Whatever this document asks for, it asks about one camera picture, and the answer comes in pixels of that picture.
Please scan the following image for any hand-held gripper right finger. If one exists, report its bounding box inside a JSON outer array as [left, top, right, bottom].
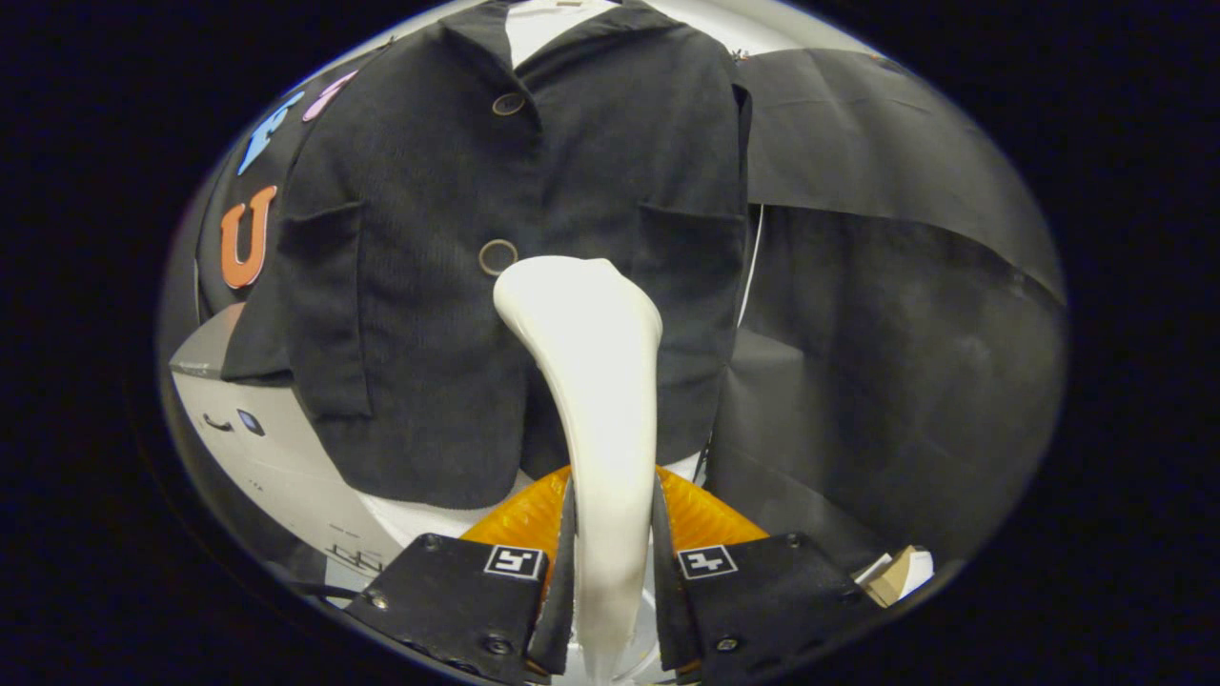
[[651, 465, 883, 685]]

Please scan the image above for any black button jacket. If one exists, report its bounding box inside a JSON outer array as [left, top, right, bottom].
[[221, 0, 754, 511]]

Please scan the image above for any white garment steamer head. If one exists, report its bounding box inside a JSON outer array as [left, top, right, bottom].
[[493, 255, 664, 682]]

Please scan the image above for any black backdrop cloth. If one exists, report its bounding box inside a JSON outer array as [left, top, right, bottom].
[[157, 43, 1068, 573]]

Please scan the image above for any cardboard box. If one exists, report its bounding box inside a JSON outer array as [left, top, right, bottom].
[[851, 544, 937, 609]]

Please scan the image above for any thin white cord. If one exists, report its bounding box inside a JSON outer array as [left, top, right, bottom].
[[737, 203, 765, 327]]

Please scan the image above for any grey drawer cabinet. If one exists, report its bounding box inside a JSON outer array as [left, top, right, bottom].
[[170, 303, 406, 596]]

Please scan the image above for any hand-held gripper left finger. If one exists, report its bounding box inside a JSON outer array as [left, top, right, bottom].
[[345, 467, 580, 685]]

